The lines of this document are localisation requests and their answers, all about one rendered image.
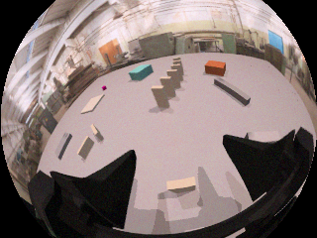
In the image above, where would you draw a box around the teal box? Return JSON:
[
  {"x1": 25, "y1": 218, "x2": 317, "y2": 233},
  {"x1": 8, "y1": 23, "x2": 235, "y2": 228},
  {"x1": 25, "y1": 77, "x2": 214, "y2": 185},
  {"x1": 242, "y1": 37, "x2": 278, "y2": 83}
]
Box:
[{"x1": 128, "y1": 64, "x2": 154, "y2": 80}]

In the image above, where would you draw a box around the orange block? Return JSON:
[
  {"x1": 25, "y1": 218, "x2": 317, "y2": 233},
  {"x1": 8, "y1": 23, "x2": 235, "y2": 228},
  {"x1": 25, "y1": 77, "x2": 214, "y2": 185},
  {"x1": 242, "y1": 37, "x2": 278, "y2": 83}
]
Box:
[{"x1": 205, "y1": 60, "x2": 226, "y2": 76}]

